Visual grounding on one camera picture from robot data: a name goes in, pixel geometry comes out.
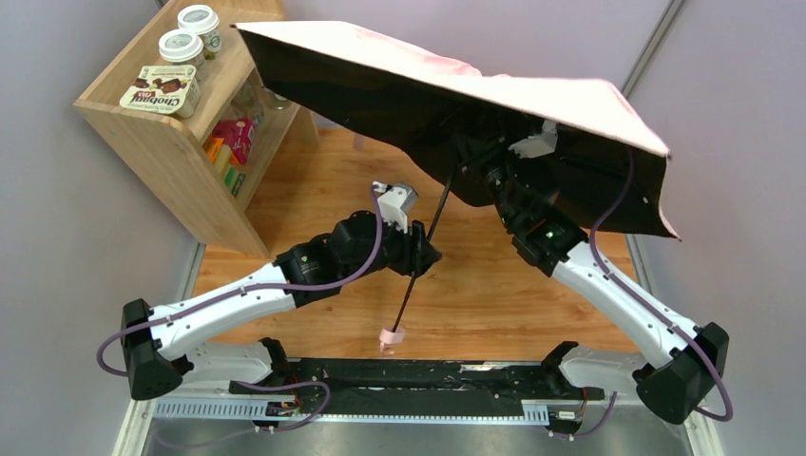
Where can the glass jar on shelf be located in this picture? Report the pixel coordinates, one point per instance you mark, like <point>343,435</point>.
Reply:
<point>274,101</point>

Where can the white lidded cup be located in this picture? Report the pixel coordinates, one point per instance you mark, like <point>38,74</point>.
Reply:
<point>204,22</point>
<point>180,47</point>

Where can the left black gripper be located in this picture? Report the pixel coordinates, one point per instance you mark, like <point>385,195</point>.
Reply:
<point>414,246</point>

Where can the pink folding umbrella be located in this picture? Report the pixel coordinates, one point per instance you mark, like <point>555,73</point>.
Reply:
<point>415,100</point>

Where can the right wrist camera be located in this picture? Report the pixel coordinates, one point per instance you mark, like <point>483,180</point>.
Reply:
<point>538,145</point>

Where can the stack of coloured sponges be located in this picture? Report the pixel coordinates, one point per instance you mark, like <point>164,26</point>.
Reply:
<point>224,160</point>

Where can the Chobani yogurt pack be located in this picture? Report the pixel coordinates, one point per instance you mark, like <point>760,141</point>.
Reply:
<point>167,90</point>

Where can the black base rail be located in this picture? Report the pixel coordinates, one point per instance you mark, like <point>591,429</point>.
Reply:
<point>423,388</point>

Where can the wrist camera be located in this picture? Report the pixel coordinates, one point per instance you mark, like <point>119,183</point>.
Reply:
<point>395,202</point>
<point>538,145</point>

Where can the white lidded cup front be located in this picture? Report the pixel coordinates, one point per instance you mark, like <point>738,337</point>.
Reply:
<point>180,47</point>

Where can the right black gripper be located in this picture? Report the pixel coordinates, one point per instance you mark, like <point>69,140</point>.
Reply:
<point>489,167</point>

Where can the pink box on shelf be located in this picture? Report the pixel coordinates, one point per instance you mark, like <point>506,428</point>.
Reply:
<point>238,135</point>

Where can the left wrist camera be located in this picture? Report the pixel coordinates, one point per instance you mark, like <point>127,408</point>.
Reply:
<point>395,202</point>

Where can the white lidded cup rear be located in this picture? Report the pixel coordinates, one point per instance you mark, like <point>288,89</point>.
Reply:
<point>204,22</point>

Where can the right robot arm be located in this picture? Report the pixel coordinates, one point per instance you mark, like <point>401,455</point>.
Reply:
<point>678,366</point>

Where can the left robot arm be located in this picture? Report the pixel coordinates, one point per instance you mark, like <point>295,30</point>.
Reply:
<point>159,340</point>

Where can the wooden shelf unit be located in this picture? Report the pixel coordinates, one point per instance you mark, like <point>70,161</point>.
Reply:
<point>166,153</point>

